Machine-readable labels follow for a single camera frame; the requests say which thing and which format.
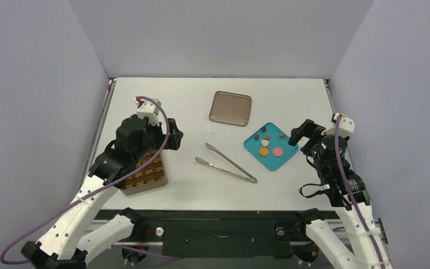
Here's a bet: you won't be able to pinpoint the gold cookie tin box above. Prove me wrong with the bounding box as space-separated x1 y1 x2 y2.
120 153 168 196

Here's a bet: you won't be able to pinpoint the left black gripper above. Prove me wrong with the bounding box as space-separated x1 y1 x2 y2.
132 117 182 163

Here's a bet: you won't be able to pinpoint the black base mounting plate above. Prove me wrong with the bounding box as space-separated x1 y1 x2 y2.
92 210 353 259

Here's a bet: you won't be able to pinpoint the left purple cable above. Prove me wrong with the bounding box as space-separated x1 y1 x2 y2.
0 96 171 266

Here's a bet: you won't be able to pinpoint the pink round sandwich cookie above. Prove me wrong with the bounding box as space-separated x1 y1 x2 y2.
272 147 284 157

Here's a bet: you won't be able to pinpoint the brown tin lid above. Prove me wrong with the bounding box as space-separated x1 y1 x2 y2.
208 91 252 127

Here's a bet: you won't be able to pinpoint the metal tongs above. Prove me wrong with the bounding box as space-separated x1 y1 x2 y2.
194 143 258 184

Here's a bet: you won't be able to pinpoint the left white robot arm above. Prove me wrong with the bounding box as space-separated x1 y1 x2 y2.
21 114 183 268

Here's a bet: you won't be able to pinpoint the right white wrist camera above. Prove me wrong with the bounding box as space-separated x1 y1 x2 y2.
321 113 355 139

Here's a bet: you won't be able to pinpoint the orange round cookie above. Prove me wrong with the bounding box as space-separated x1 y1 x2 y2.
259 147 269 157

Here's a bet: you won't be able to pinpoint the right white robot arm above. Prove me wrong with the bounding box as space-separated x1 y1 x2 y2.
288 113 392 268

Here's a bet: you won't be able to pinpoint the teal plastic tray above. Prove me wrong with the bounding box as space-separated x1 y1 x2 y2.
243 122 300 171

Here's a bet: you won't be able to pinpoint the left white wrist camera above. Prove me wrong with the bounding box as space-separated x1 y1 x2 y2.
133 98 160 122

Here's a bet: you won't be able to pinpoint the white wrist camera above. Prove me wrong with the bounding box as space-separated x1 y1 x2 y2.
133 98 160 122
321 113 355 139

